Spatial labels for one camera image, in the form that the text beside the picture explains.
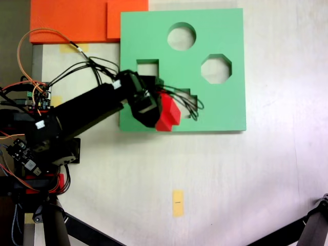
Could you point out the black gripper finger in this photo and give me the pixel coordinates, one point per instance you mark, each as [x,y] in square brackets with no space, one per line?
[148,119]

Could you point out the small yellow tape piece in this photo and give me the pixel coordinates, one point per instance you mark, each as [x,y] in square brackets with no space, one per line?
[57,100]
[28,217]

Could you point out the black tripod leg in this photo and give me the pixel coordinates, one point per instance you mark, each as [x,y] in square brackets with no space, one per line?
[315,225]
[55,225]

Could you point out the yellow tape marker with line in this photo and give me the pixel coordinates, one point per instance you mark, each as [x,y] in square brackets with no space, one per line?
[178,205]

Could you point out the wide yellow tape strip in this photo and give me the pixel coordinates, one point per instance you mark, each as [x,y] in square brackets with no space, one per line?
[66,48]

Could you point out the green shape sorter board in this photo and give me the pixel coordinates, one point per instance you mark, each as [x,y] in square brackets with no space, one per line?
[143,38]

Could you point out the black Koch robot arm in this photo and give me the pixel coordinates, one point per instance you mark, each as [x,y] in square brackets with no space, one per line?
[84,105]

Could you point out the grey metal strip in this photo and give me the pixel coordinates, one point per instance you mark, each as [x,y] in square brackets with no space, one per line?
[37,64]

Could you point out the red cross block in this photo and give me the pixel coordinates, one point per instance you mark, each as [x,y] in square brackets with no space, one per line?
[167,112]

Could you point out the large orange block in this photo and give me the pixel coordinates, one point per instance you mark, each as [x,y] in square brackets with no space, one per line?
[66,20]

